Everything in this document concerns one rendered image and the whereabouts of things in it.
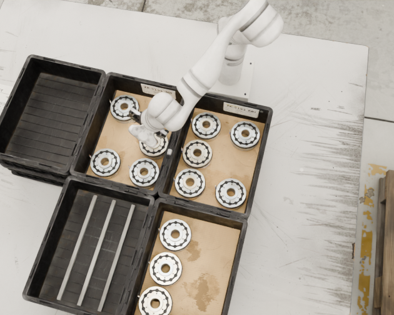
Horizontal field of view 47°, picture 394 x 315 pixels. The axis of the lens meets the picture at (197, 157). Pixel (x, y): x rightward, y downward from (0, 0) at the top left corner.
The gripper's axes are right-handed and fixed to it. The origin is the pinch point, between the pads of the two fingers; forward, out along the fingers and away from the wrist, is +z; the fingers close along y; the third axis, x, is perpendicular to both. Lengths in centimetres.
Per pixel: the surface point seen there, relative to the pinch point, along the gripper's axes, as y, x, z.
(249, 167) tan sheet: -38.2, -9.7, -0.2
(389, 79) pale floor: -109, -121, 69
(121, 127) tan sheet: 4.3, 1.5, 19.5
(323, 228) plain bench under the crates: -73, -7, -3
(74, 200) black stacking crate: 3.1, 32.2, 15.9
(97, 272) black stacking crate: -15.4, 46.9, 5.5
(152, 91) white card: 2.6, -14.9, 14.5
